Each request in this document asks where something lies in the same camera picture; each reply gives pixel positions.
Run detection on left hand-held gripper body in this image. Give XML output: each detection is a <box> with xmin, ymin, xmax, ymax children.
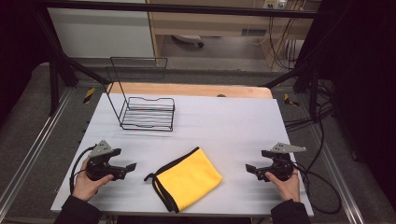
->
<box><xmin>85</xmin><ymin>139</ymin><xmax>122</xmax><ymax>182</ymax></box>

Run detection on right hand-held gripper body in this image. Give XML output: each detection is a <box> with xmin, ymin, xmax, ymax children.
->
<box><xmin>261</xmin><ymin>142</ymin><xmax>307</xmax><ymax>182</ymax></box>

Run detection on person's right hand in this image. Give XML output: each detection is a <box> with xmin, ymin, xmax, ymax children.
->
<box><xmin>264</xmin><ymin>169</ymin><xmax>302</xmax><ymax>203</ymax></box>

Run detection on person's left hand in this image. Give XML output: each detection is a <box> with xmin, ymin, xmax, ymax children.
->
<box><xmin>71</xmin><ymin>167</ymin><xmax>115</xmax><ymax>203</ymax></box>

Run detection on yellow black tape marker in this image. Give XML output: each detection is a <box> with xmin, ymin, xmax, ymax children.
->
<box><xmin>82</xmin><ymin>87</ymin><xmax>96</xmax><ymax>105</ymax></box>
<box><xmin>283</xmin><ymin>92</ymin><xmax>301</xmax><ymax>107</ymax></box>

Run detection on yellow cloth with black trim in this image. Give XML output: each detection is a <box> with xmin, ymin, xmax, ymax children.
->
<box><xmin>143</xmin><ymin>146</ymin><xmax>224</xmax><ymax>215</ymax></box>

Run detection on white cabinet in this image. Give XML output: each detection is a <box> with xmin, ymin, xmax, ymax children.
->
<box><xmin>47</xmin><ymin>7</ymin><xmax>156</xmax><ymax>59</ymax></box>

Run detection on white chair base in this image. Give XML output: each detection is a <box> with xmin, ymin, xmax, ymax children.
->
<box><xmin>172</xmin><ymin>34</ymin><xmax>205</xmax><ymax>49</ymax></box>

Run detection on white power strip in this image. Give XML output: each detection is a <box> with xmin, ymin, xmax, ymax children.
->
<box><xmin>262</xmin><ymin>0</ymin><xmax>288</xmax><ymax>10</ymax></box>

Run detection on left hand-held gripper cable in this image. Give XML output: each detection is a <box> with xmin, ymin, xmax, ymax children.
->
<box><xmin>68</xmin><ymin>144</ymin><xmax>98</xmax><ymax>194</ymax></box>

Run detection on hand-held gripper cable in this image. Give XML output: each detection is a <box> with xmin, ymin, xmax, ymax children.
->
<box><xmin>291</xmin><ymin>161</ymin><xmax>343</xmax><ymax>216</ymax></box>
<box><xmin>68</xmin><ymin>144</ymin><xmax>98</xmax><ymax>194</ymax></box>

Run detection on aluminium rail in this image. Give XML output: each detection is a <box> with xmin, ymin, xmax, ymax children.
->
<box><xmin>309</xmin><ymin>122</ymin><xmax>366</xmax><ymax>224</ymax></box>
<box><xmin>0</xmin><ymin>88</ymin><xmax>75</xmax><ymax>214</ymax></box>

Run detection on black wire rack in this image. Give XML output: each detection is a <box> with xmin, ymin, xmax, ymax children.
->
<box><xmin>105</xmin><ymin>56</ymin><xmax>177</xmax><ymax>133</ymax></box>

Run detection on right hand-held gripper cable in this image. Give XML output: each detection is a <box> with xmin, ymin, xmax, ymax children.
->
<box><xmin>291</xmin><ymin>161</ymin><xmax>343</xmax><ymax>216</ymax></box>

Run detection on bundle of black floor cables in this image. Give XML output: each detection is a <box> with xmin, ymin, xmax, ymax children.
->
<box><xmin>283</xmin><ymin>77</ymin><xmax>335</xmax><ymax>133</ymax></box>

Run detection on hanging cables under desk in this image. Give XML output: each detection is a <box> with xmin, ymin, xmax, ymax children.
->
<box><xmin>268</xmin><ymin>16</ymin><xmax>301</xmax><ymax>71</ymax></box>

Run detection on black metal frame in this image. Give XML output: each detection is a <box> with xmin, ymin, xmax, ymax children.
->
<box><xmin>32</xmin><ymin>0</ymin><xmax>331</xmax><ymax>118</ymax></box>

